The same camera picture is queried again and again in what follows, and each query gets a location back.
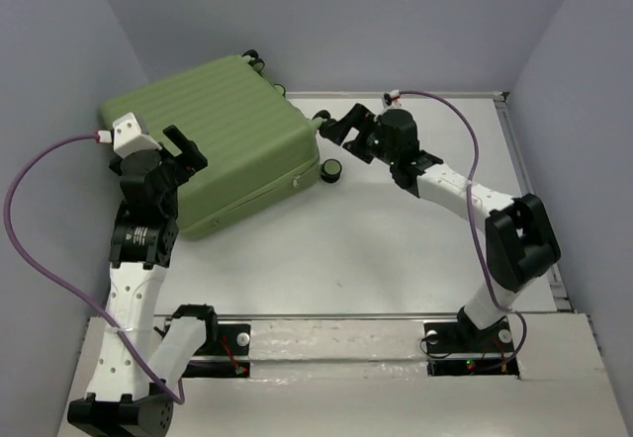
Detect green hard-shell suitcase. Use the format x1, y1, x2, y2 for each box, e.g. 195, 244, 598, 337
99, 49, 321, 240

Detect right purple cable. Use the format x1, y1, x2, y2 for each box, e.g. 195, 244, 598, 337
400, 90, 528, 374

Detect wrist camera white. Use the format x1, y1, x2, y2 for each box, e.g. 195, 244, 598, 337
113, 112, 162, 158
382, 90, 402, 110

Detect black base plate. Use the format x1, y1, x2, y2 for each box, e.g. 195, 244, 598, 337
418, 319, 520, 378
183, 322, 251, 379

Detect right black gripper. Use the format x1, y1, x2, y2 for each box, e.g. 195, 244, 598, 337
320, 102, 398, 166

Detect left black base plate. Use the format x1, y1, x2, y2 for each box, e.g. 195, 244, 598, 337
183, 322, 251, 379

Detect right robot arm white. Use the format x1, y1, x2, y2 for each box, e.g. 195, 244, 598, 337
314, 104, 561, 350

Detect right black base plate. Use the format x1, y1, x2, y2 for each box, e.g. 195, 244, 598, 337
418, 319, 520, 378

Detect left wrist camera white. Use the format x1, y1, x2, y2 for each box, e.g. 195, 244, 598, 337
113, 112, 162, 158

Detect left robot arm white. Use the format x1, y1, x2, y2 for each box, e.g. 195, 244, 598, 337
67, 114, 219, 436

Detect aluminium rail front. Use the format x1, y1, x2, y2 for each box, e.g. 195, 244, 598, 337
157, 310, 464, 322

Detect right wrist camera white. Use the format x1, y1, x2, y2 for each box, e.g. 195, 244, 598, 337
382, 90, 402, 110

